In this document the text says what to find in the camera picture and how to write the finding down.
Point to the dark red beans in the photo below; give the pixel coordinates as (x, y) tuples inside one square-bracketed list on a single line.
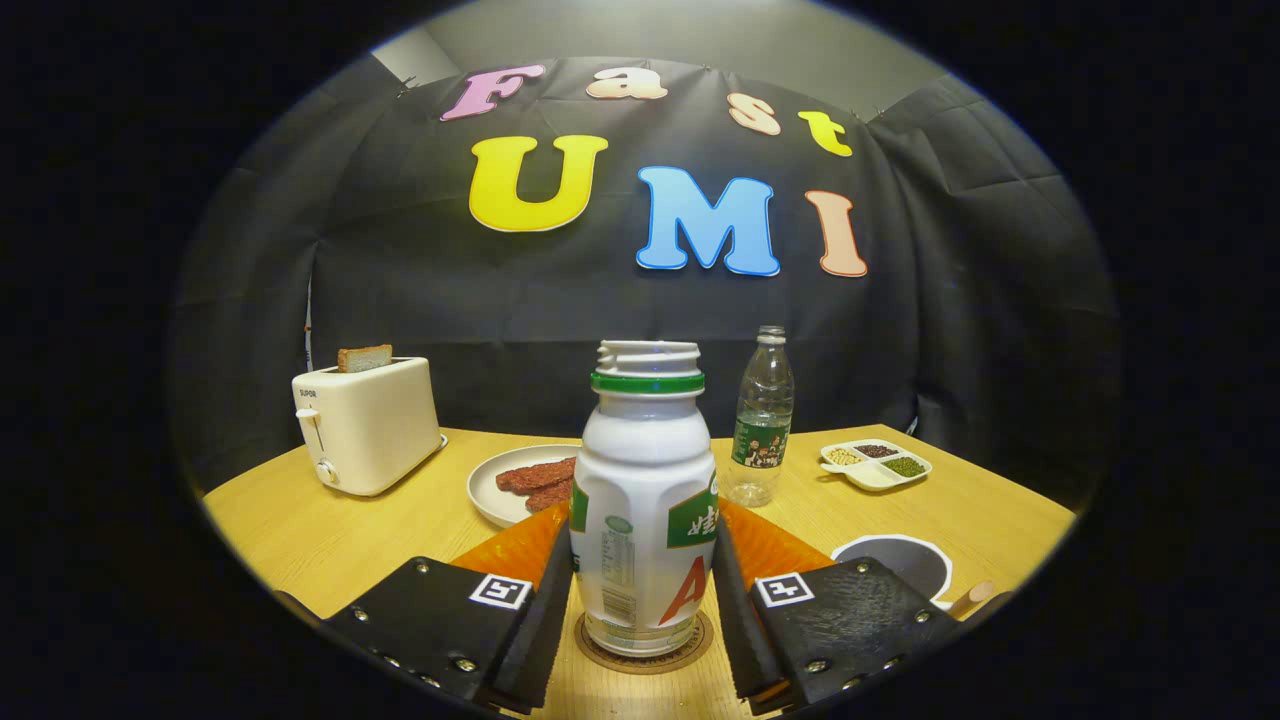
[(877, 451)]

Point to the white juice bottle green label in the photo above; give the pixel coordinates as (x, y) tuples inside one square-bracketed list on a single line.
[(640, 480)]

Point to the clear plastic water bottle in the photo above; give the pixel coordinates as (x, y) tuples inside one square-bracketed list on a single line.
[(762, 420)]

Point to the round white plate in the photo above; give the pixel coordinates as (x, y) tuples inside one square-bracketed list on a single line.
[(485, 495)]

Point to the wooden table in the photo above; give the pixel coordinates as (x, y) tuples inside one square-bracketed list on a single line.
[(400, 530)]

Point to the round cork coaster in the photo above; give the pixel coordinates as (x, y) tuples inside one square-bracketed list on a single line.
[(598, 652)]

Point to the cream white toaster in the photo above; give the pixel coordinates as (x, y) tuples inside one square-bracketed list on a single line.
[(375, 430)]

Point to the red meat strips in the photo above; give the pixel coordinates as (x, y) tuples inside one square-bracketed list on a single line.
[(540, 475)]

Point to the toasted bread slice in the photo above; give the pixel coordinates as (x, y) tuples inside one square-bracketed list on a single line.
[(365, 358)]

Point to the green mung beans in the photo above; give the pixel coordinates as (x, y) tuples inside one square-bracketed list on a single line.
[(904, 467)]

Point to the white divided dish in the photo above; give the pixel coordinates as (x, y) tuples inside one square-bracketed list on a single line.
[(872, 476)]

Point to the pale yellow soybeans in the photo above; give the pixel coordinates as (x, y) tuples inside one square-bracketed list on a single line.
[(843, 456)]

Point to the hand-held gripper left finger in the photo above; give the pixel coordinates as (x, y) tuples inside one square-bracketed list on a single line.
[(540, 620)]

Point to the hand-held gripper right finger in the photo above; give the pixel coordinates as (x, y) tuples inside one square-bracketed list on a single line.
[(745, 620)]

